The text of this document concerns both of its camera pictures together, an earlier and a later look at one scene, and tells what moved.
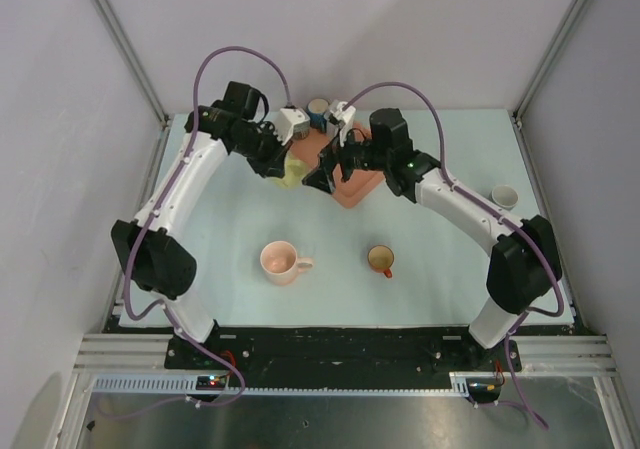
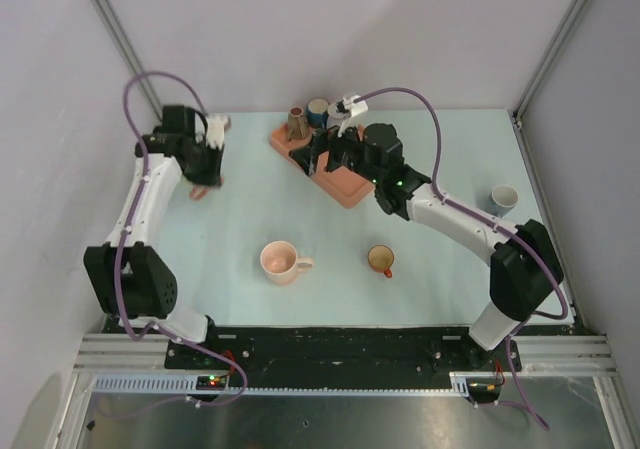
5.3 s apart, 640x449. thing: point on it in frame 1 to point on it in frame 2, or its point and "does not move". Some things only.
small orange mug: (380, 259) does not move
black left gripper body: (261, 148) to (205, 162)
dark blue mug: (317, 109) does not move
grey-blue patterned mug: (504, 196) does not move
